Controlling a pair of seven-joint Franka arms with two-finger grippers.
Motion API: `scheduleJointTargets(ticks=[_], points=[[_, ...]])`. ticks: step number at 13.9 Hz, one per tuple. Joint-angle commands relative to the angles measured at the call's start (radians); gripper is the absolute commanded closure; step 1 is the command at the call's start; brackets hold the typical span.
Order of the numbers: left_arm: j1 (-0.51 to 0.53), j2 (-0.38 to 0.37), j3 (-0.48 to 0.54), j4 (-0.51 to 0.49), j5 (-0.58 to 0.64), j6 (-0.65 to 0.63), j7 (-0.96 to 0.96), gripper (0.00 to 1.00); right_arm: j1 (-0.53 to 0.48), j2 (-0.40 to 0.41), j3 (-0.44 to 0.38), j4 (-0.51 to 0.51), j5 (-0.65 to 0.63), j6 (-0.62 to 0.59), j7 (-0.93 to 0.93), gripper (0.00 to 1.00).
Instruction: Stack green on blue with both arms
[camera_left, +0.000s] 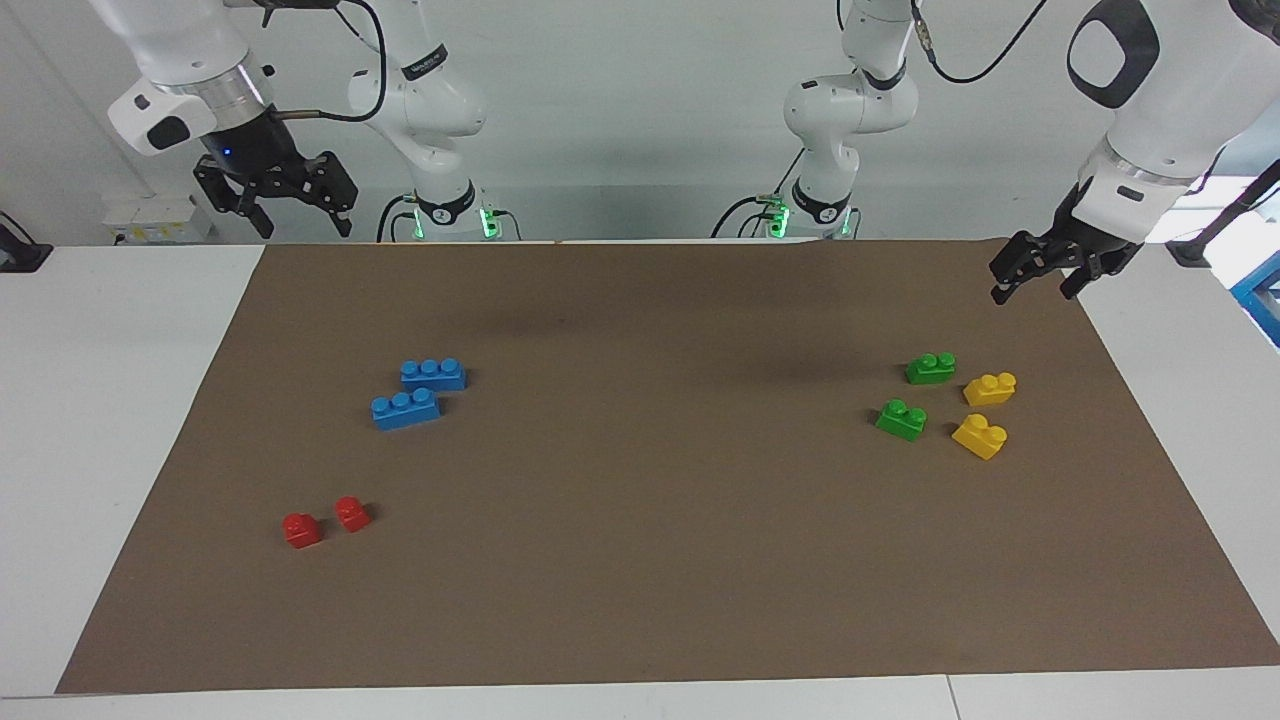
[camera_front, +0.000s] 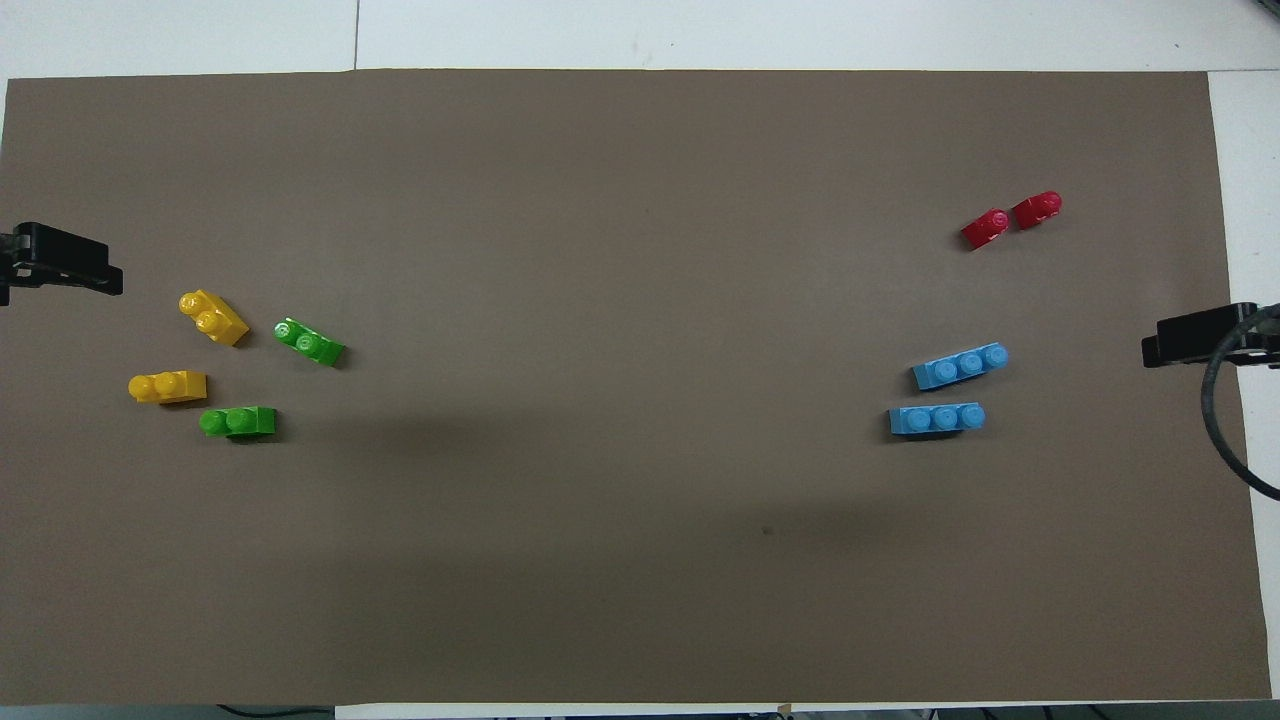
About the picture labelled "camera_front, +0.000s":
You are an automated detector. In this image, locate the blue three-stud toy brick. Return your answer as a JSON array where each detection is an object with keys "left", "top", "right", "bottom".
[
  {"left": 888, "top": 402, "right": 987, "bottom": 438},
  {"left": 911, "top": 342, "right": 1010, "bottom": 392}
]

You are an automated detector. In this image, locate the green two-stud toy brick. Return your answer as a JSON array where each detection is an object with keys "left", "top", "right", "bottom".
[
  {"left": 198, "top": 405, "right": 278, "bottom": 440},
  {"left": 273, "top": 318, "right": 346, "bottom": 368}
]

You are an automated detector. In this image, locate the yellow two-stud toy brick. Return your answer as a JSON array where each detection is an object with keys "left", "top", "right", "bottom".
[
  {"left": 178, "top": 289, "right": 251, "bottom": 348},
  {"left": 128, "top": 370, "right": 209, "bottom": 406}
]

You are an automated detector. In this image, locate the red one-stud toy brick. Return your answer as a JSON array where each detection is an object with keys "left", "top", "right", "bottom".
[
  {"left": 1011, "top": 190, "right": 1064, "bottom": 232},
  {"left": 960, "top": 208, "right": 1012, "bottom": 251}
]

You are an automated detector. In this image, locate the brown paper mat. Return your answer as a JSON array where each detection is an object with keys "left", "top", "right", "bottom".
[{"left": 0, "top": 68, "right": 1273, "bottom": 707}]

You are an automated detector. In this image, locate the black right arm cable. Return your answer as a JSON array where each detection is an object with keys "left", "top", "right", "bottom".
[{"left": 1200, "top": 305, "right": 1280, "bottom": 501}]

